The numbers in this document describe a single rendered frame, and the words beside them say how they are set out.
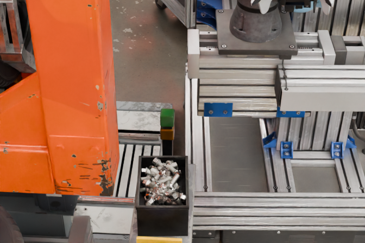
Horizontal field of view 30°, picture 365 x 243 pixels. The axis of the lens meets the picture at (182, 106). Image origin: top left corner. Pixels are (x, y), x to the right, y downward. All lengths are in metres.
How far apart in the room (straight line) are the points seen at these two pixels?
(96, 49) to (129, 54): 1.78
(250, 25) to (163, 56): 1.44
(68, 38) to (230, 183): 1.00
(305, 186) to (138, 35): 1.45
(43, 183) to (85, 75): 0.39
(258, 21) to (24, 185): 0.79
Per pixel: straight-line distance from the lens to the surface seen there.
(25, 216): 2.31
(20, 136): 1.82
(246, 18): 1.93
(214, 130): 2.57
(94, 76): 1.62
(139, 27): 3.55
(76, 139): 1.75
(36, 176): 1.88
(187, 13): 3.33
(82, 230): 1.99
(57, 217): 2.28
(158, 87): 3.12
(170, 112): 1.93
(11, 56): 2.04
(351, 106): 1.99
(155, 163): 1.92
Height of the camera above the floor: 1.87
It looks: 38 degrees down
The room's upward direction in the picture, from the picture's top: 1 degrees clockwise
